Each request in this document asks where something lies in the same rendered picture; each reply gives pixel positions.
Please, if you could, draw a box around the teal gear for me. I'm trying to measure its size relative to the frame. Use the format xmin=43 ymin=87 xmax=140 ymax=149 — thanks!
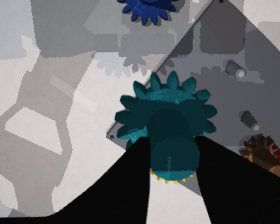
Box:
xmin=113 ymin=71 xmax=217 ymax=181

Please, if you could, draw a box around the brown gear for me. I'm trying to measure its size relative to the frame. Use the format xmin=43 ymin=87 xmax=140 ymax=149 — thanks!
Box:
xmin=240 ymin=135 xmax=280 ymax=177

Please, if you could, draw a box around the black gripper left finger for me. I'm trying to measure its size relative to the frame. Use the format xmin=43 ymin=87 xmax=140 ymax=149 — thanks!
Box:
xmin=0 ymin=136 xmax=151 ymax=224

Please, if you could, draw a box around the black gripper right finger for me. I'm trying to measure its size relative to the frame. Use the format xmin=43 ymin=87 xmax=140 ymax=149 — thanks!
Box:
xmin=195 ymin=136 xmax=280 ymax=224

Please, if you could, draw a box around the dark blue gear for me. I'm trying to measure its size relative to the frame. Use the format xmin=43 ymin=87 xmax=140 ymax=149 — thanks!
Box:
xmin=117 ymin=0 xmax=177 ymax=26

